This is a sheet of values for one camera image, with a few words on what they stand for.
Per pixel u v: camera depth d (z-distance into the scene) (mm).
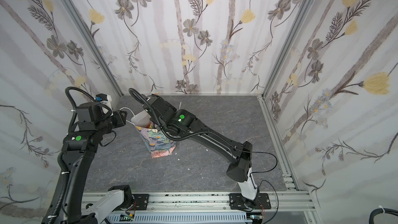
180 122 464
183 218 703
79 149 428
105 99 599
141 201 740
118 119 604
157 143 782
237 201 733
